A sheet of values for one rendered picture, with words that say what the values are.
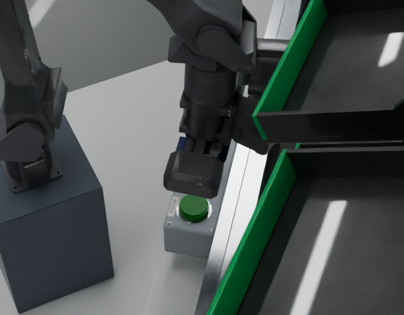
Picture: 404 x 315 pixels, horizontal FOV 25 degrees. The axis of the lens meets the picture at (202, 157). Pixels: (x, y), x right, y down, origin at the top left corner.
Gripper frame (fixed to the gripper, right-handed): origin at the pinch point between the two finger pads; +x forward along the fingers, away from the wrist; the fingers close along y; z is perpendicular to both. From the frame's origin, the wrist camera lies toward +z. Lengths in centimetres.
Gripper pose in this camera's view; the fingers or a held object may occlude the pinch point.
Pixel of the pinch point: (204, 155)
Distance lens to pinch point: 110.4
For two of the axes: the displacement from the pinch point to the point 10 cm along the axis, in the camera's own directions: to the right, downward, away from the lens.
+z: 9.8, 1.9, -1.0
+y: 2.1, -7.4, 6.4
